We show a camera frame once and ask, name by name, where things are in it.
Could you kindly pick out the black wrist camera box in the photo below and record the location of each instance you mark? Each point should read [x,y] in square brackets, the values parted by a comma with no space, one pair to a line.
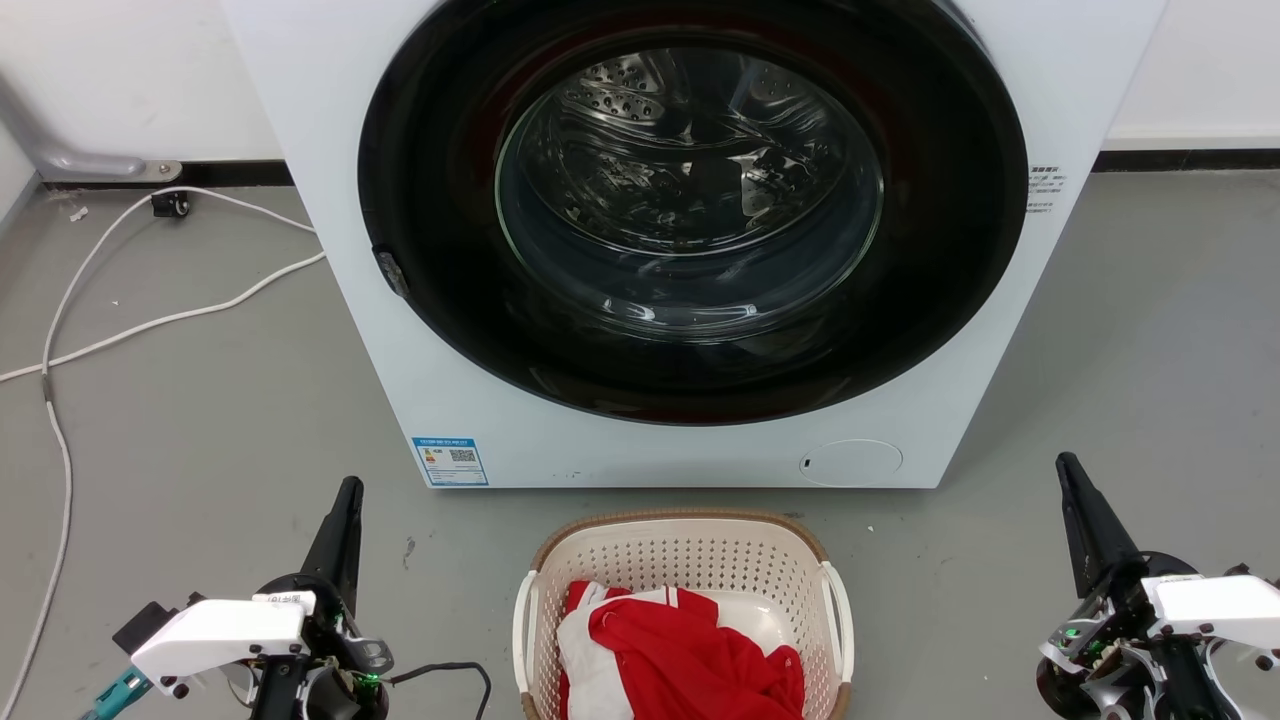
[140,625]

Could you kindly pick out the red and white garment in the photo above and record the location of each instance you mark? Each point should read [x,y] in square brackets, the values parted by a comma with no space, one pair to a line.
[680,660]

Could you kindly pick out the small printed warning sticker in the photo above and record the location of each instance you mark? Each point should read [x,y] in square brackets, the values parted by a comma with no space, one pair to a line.
[1044,190]

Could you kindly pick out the round black washer door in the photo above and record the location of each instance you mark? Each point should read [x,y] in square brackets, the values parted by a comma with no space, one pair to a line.
[440,150]

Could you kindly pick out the round white filter cover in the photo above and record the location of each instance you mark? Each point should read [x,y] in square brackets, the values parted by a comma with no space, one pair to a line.
[850,463]

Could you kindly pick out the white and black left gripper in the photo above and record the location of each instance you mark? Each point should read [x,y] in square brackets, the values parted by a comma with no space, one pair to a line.
[220,630]

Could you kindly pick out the white front-load washing machine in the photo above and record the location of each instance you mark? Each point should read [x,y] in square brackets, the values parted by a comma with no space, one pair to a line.
[330,150]

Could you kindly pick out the steel washing drum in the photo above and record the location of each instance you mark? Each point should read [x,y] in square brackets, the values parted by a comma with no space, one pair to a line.
[640,100]

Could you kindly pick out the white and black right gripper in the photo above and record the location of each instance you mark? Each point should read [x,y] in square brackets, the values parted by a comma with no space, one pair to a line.
[1200,605]

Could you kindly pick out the blue energy label sticker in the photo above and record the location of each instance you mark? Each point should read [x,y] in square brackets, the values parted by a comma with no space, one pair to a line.
[450,461]

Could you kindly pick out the grey wall pipe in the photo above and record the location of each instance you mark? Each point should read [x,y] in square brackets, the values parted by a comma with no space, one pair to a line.
[60,160]

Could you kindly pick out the beige perforated laundry basket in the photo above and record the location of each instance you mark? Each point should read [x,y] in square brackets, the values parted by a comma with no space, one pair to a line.
[690,550]

